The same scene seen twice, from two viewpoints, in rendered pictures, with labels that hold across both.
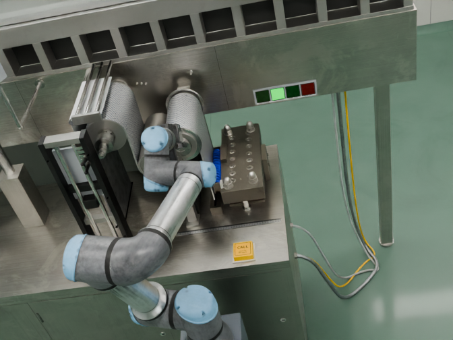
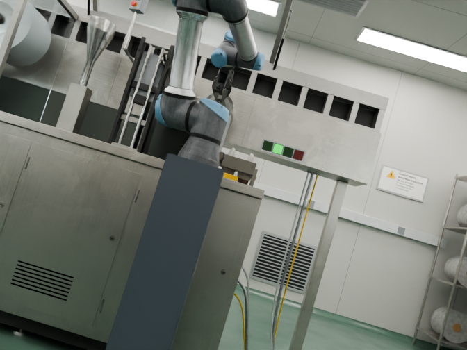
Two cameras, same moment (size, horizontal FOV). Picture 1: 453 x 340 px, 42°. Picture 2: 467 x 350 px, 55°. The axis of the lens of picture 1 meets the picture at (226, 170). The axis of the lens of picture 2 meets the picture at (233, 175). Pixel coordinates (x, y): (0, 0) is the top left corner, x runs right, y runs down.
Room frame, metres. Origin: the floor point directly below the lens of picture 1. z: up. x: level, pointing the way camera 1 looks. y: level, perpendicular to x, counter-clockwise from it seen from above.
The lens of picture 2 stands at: (-0.49, 0.29, 0.77)
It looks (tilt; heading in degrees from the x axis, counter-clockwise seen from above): 5 degrees up; 352
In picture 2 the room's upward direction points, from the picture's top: 17 degrees clockwise
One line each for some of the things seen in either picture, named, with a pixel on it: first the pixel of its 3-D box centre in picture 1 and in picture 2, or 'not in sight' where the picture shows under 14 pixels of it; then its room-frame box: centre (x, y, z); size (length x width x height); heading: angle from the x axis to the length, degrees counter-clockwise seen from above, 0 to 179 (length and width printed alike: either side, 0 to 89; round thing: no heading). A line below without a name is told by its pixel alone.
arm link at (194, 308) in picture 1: (196, 311); (209, 119); (1.12, 0.19, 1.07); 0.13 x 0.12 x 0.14; 65
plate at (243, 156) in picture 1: (242, 161); (238, 168); (1.83, -0.07, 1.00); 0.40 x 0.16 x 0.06; 171
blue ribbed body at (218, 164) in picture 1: (216, 166); not in sight; (1.81, 0.03, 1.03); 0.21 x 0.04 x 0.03; 171
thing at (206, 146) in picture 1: (205, 144); (224, 135); (1.81, 0.05, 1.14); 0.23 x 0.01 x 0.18; 171
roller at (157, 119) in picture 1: (157, 144); not in sight; (1.84, 0.23, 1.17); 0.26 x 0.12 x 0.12; 171
